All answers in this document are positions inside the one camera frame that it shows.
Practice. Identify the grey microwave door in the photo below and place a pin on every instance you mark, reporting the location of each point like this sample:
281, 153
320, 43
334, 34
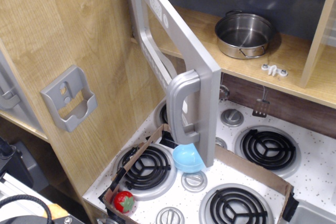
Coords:
191, 96

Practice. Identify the back left burner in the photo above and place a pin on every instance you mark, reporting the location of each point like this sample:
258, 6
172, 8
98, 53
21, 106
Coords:
160, 114

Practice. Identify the burner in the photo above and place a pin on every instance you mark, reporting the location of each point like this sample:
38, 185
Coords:
160, 114
270, 148
234, 203
152, 175

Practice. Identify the brown cardboard barrier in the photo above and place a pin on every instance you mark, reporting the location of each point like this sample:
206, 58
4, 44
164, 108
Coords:
226, 157

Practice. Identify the round metal strainer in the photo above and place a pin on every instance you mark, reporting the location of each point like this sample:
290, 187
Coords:
223, 90

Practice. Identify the light blue bowl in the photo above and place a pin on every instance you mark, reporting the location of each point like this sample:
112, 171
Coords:
187, 159

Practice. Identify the grey middle stove knob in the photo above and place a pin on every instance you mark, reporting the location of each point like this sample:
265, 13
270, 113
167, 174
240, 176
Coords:
221, 143

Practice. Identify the grey stove knob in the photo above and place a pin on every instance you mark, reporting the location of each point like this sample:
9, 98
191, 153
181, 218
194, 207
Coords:
221, 143
232, 118
170, 215
194, 182

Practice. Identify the grey back stove knob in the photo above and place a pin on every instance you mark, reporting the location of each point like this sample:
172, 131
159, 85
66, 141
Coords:
232, 118

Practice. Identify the front left burner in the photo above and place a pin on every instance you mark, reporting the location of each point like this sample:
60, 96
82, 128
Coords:
152, 175

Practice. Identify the grey lower stove knob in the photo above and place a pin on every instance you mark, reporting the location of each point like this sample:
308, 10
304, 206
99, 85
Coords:
194, 182

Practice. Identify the small metal spatula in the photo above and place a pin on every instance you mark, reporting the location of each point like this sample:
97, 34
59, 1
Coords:
261, 106

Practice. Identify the stainless steel pot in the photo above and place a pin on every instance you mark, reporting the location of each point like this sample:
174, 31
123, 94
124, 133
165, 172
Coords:
243, 35

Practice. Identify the white plastic clip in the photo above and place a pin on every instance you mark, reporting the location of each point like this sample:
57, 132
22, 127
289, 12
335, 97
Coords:
273, 70

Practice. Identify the red toy strawberry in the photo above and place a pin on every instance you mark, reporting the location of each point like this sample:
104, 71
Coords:
123, 201

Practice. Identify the grey front stove knob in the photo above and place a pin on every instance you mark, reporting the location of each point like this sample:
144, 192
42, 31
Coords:
170, 215

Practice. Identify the back right burner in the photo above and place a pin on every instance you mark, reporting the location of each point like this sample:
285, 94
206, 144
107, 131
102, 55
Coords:
270, 148

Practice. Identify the front right burner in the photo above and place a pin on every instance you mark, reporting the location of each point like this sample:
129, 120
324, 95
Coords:
234, 203

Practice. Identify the grey sink basin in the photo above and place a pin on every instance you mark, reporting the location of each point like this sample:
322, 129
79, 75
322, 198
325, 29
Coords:
307, 213

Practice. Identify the grey wall holder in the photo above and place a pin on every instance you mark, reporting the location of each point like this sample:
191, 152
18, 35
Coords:
60, 92

